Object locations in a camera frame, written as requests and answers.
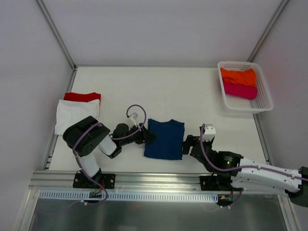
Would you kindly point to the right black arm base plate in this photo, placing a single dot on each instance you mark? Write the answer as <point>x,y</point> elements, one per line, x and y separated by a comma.
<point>216,183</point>

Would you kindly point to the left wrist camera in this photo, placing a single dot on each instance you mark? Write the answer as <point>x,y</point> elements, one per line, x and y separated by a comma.
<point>133,117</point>

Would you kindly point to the folded red t shirt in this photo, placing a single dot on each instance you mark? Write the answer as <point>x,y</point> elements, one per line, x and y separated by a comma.
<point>78,97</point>

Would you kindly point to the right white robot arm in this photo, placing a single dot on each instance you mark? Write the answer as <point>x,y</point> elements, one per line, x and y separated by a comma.
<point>231,171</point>

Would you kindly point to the navy blue t shirt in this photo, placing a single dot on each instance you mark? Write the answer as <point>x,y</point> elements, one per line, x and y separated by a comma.
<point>168,142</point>

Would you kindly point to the white plastic basket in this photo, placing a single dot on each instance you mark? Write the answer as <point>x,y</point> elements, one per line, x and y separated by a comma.
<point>232,104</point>

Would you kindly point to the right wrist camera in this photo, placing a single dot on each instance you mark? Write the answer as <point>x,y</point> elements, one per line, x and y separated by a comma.
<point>209,133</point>

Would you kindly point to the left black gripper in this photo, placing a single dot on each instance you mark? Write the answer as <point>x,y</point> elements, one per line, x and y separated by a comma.
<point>143,134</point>

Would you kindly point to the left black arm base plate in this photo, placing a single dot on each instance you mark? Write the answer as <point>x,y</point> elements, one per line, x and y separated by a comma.
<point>82,182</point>

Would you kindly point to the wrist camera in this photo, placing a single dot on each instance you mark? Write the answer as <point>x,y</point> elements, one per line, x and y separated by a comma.
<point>209,133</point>
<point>133,117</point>

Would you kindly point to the pink t shirt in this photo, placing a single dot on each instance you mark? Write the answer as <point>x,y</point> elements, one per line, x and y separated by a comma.
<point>242,91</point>

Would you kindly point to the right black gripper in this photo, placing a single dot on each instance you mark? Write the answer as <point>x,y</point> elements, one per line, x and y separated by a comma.
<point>192,146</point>

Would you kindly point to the aluminium mounting rail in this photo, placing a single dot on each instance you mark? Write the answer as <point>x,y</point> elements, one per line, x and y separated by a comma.
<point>125,182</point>

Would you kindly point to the folded white t shirt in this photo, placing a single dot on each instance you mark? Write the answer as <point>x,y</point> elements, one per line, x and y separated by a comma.
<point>68,113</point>

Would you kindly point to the orange t shirt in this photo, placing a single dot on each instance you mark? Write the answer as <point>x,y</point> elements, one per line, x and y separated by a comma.
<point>245,78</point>

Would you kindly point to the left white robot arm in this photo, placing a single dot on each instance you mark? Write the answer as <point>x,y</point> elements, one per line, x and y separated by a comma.
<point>88,134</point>

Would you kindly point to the white slotted cable duct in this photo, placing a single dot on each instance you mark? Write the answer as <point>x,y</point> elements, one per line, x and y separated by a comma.
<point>129,196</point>

